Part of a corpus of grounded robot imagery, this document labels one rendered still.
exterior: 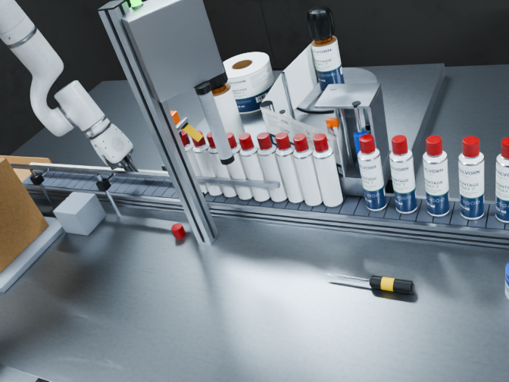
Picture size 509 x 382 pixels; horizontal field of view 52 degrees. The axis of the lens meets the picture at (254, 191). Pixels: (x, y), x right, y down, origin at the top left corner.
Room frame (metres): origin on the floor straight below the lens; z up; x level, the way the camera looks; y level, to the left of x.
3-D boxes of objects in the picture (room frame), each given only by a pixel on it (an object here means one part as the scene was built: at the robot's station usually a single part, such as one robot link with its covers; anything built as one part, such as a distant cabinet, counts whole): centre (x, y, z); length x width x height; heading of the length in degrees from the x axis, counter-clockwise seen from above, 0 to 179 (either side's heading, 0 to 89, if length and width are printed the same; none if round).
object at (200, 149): (1.30, 0.10, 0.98); 0.05 x 0.05 x 0.20
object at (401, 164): (0.97, -0.34, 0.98); 0.05 x 0.05 x 0.20
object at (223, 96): (1.57, 0.01, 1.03); 0.09 x 0.09 x 0.30
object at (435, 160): (0.93, -0.40, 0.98); 0.05 x 0.05 x 0.20
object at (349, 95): (1.13, -0.29, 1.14); 0.14 x 0.11 x 0.01; 54
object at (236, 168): (1.23, 0.02, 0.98); 0.05 x 0.05 x 0.20
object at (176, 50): (1.17, 0.08, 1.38); 0.17 x 0.10 x 0.19; 109
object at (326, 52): (1.69, -0.38, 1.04); 0.09 x 0.09 x 0.29
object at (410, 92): (1.59, -0.25, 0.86); 0.80 x 0.67 x 0.05; 54
